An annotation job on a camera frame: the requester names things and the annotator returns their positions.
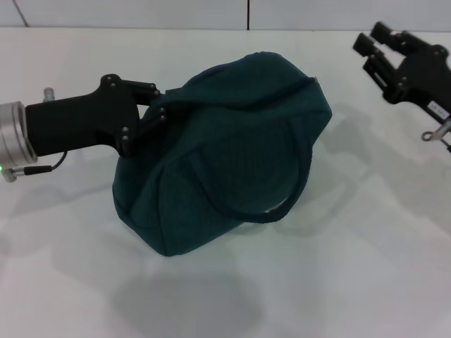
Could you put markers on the dark teal insulated bag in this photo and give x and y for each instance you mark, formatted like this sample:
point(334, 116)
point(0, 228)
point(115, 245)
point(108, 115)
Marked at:
point(225, 162)

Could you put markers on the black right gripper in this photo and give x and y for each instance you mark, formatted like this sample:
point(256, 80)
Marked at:
point(423, 81)

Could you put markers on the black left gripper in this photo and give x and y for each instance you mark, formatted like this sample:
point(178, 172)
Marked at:
point(88, 118)

